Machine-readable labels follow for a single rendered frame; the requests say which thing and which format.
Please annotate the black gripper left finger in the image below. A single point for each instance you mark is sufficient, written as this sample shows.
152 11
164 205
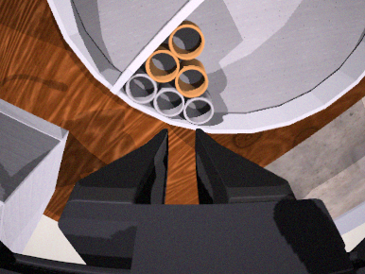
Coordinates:
131 177

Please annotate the grey metal bushing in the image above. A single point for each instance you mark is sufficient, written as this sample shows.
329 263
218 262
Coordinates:
198 116
137 94
166 108

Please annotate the white round turntable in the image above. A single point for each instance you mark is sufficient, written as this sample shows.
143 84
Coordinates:
269 63

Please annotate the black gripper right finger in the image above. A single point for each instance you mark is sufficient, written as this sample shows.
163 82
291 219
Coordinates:
234 179

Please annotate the bronze bushing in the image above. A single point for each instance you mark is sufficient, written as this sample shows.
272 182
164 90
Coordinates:
186 54
195 89
158 74

